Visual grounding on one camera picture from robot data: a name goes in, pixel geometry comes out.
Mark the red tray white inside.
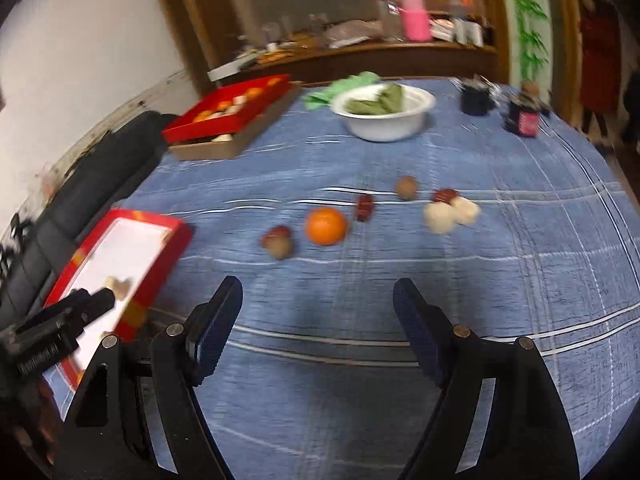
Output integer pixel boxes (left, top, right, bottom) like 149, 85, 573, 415
46, 209, 193, 390

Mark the red box with fruits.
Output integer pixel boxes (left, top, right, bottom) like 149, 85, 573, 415
163, 74, 292, 144

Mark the beige cake piece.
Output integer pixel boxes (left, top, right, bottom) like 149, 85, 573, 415
423, 202, 457, 235
450, 196, 480, 226

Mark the dark jar red label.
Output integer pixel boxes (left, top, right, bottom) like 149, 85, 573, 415
504, 80, 540, 138

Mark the black cup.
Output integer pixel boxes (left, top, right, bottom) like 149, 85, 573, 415
460, 77, 496, 117

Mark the left hand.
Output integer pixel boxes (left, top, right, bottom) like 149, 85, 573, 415
14, 378, 63, 465

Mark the light green cloth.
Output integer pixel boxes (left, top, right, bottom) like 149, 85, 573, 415
303, 72, 380, 110

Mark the black leather sofa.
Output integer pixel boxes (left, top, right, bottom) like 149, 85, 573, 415
1, 110, 175, 328

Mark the orange mandarin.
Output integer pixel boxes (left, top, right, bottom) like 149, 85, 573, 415
305, 207, 348, 246

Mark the pink thermos bottle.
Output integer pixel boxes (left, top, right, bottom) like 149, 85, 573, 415
400, 0, 433, 42

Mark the white bowl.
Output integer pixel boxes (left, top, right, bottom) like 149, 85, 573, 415
330, 82, 436, 143

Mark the beige cake cube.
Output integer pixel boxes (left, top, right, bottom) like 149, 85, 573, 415
103, 275, 132, 302

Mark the blue plaid tablecloth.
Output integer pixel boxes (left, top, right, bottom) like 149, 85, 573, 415
122, 80, 639, 479

